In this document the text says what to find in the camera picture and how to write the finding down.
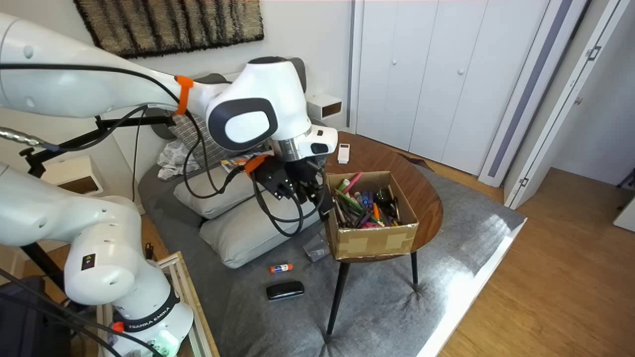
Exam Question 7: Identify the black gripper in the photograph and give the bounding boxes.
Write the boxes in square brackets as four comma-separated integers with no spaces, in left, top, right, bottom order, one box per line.
[282,157,338,218]

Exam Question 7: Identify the green pencil with eraser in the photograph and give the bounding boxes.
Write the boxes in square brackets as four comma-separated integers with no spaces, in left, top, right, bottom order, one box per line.
[334,189,365,214]

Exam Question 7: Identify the pink marker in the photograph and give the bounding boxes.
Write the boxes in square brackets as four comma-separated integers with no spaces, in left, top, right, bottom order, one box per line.
[343,171,367,195]

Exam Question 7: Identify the grey patterned pouch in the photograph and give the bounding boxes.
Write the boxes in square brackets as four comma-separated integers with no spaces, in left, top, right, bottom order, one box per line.
[302,236,332,264]

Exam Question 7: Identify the thick grey pillow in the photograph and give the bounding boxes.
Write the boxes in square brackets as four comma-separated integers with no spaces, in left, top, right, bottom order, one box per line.
[199,195,330,270]

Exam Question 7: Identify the flat grey pillow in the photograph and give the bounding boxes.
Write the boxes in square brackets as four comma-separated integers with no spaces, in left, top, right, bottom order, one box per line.
[173,161,266,220]

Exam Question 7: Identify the black oblong case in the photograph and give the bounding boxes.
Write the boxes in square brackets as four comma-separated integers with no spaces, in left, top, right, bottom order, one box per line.
[264,280,308,302]

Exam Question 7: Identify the round dark wooden table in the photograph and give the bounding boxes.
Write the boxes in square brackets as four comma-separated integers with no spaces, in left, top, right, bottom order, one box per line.
[322,131,445,339]

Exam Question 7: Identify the grey bed cover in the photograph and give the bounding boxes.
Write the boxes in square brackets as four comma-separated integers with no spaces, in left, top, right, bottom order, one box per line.
[137,165,528,357]

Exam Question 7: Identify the white patterned cloth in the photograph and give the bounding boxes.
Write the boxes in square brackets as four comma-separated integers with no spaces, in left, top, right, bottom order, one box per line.
[155,139,201,183]

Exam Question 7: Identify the light framed panel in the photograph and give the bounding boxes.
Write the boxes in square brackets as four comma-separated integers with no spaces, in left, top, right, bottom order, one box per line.
[155,252,222,357]

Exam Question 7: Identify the large grey checkered cushion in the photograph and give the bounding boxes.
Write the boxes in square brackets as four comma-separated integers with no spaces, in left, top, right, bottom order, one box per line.
[167,113,224,161]

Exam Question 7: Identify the white closet doors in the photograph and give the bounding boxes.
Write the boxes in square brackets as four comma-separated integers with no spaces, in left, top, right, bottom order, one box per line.
[349,0,552,177]

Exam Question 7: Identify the white door with grey stripe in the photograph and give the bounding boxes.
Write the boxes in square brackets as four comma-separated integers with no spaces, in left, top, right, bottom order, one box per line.
[478,0,592,191]

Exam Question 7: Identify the black tripod stand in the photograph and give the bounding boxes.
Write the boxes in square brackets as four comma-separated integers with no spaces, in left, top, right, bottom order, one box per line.
[0,111,177,314]

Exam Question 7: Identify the white panel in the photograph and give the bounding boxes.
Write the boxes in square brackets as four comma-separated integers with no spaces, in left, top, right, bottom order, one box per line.
[611,197,635,234]

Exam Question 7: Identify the black bag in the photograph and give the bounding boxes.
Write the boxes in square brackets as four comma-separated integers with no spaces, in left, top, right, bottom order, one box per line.
[0,276,76,357]

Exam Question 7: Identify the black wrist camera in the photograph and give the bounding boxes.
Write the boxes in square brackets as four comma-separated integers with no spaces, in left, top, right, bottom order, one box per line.
[258,159,294,201]

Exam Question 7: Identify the brown woven wall hanging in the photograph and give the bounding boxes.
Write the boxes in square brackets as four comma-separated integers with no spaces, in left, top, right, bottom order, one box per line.
[72,0,266,60]

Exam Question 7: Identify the light wooden wall box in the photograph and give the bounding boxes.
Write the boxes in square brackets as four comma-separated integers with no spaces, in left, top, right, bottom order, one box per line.
[38,155,105,197]

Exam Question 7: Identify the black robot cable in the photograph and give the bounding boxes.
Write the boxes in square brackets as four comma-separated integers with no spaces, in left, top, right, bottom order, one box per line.
[0,62,320,240]

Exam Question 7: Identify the white door with handle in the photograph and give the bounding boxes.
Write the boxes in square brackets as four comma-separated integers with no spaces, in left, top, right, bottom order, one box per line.
[504,0,635,211]

